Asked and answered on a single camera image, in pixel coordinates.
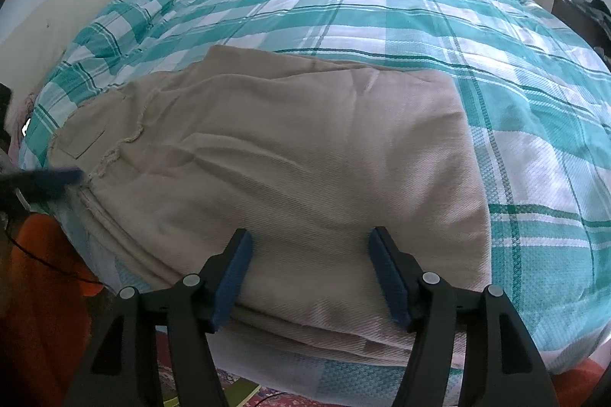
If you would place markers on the green flat object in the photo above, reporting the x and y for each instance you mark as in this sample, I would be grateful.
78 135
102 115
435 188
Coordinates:
238 390

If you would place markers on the teal plaid blanket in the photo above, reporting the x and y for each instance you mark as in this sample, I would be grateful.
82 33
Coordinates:
501 53

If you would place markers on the beige pants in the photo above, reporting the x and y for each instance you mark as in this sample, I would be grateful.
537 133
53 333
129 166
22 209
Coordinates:
296 158

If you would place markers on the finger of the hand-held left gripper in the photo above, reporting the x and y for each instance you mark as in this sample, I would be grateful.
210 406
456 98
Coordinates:
47 178

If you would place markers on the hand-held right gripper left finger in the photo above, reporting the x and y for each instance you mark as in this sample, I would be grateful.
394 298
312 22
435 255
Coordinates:
234 278

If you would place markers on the patterned rug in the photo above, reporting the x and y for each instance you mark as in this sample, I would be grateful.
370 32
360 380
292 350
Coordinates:
334 395

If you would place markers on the orange cloth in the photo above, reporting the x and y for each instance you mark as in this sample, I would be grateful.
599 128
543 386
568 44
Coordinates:
43 254
599 371

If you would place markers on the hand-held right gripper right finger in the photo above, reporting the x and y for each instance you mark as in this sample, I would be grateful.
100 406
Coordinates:
391 278

